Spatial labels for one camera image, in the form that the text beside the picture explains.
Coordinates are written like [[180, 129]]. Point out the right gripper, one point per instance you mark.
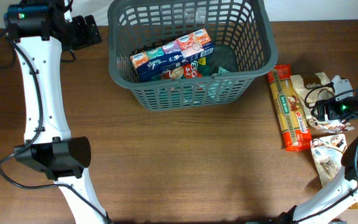
[[322, 110]]

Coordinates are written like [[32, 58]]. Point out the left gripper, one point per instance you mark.
[[84, 32]]

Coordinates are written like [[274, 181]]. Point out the beige snack bag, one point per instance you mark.
[[327, 154], [303, 84]]

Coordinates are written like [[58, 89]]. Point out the Kleenex tissue multipack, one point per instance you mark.
[[182, 51]]

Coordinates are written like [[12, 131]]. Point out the green Nescafe coffee bag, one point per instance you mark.
[[196, 69]]

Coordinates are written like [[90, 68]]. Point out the pale green clear packet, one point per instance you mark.
[[219, 72]]

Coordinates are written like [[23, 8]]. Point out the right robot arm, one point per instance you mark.
[[342, 191]]

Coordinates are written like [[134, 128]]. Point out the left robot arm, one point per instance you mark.
[[39, 32]]

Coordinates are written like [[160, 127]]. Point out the red San Remo spaghetti pack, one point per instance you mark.
[[291, 117]]

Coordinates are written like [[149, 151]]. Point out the grey plastic basket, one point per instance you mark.
[[240, 31]]

